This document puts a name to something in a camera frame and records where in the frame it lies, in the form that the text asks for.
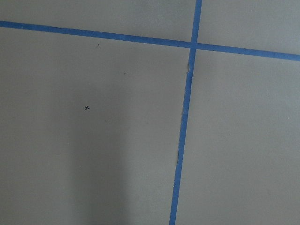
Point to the blue tape vertical strip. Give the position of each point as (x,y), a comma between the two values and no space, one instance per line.
(185,112)

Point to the blue tape horizontal strip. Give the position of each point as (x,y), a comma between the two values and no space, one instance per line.
(150,40)

